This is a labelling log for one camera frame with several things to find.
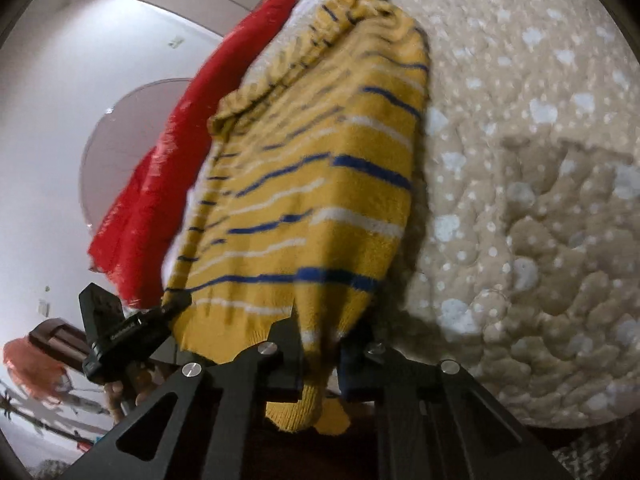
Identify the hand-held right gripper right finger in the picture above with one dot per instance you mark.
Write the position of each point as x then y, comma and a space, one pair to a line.
350, 377

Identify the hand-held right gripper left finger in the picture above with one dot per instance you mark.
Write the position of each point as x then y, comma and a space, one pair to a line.
282, 362

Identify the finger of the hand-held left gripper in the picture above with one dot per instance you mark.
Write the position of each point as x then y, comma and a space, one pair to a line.
145, 327

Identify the yellow striped knit sweater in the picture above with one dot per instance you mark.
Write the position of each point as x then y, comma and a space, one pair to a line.
310, 200

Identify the person's left hand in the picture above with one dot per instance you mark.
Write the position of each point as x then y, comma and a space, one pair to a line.
122, 395

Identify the dark wooden furniture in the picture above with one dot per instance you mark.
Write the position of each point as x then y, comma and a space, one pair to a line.
57, 342

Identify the orange fluffy cloth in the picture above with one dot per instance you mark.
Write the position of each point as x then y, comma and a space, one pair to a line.
32, 367

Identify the red garment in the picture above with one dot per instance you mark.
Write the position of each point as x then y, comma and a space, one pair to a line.
165, 175

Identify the beige dotted blanket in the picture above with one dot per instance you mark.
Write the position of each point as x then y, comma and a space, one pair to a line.
525, 185

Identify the wall switch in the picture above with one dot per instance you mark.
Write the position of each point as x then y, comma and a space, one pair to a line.
43, 307

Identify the round wall mirror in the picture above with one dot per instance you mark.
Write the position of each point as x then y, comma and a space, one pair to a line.
135, 125

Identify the wall socket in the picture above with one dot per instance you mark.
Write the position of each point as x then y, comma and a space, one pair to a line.
175, 43

